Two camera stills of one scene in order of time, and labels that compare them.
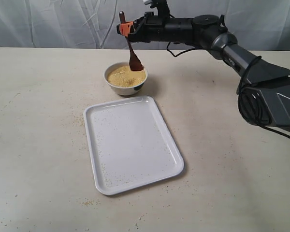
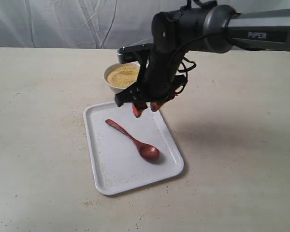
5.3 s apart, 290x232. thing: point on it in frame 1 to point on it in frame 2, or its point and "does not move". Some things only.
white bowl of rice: x=123 y=80 does not move
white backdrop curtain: x=262 y=24 does not move
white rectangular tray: x=129 y=144 does not move
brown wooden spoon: x=135 y=64 to x=145 y=152
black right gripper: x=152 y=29 to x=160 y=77
